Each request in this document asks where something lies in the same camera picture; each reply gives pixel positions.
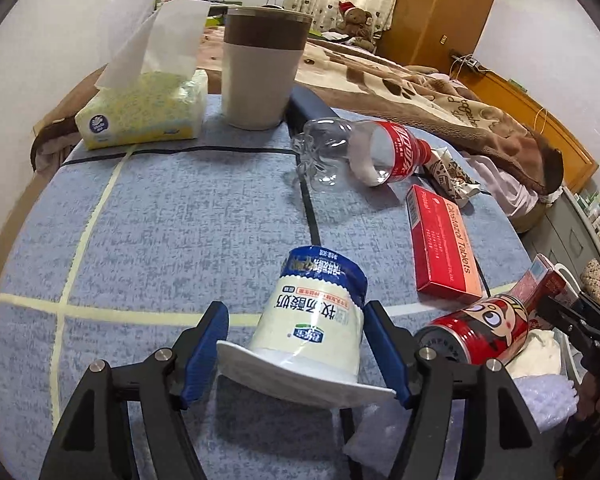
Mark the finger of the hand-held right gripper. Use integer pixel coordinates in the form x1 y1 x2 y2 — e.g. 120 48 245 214
575 289 600 323
536 295 600 348

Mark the grey cabinet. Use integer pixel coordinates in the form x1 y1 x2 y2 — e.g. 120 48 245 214
522 187 600 281

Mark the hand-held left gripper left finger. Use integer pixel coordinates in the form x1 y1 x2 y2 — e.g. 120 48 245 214
39 301 230 480

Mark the wooden wardrobe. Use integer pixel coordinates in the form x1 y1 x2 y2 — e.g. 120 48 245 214
375 0 502 68

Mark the small red carton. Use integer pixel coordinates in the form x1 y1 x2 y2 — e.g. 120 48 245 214
512 254 581 331

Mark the pink cloth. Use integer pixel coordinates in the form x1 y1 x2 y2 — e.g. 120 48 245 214
462 152 546 233

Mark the white tissue paper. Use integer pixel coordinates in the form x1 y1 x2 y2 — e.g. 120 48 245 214
505 329 563 380

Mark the white yogurt cup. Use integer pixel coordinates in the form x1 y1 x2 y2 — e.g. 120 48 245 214
216 245 397 408

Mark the white charger cable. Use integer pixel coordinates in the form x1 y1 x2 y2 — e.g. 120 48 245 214
450 50 486 76

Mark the brown printed blanket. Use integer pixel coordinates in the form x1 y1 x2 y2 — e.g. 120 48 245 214
32 27 566 196

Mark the orange wooden headboard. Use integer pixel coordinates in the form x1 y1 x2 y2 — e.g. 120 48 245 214
467 67 600 193

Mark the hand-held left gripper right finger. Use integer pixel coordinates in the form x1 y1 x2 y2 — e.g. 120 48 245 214
347 300 556 480

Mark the crumpled printed wrapper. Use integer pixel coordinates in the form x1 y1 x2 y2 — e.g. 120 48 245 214
426 146 481 206

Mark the white bubble wrap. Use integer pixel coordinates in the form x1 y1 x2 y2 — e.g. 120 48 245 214
512 374 579 433

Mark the yellow tissue pack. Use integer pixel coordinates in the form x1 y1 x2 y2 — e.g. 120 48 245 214
75 0 212 151

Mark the red medicine box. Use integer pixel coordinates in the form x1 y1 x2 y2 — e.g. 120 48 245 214
406 184 483 303

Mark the blue checked tablecloth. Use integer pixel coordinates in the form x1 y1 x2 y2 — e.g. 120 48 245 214
0 92 546 480

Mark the clear bottle with red label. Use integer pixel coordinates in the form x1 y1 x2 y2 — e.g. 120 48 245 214
291 117 435 194

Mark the brown teddy bear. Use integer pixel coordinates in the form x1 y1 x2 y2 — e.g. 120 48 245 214
337 1 376 51

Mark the beige bin with brown rim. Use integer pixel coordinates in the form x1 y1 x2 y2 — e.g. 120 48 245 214
222 6 314 131

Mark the red cartoon can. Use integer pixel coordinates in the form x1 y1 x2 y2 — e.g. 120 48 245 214
414 294 531 366

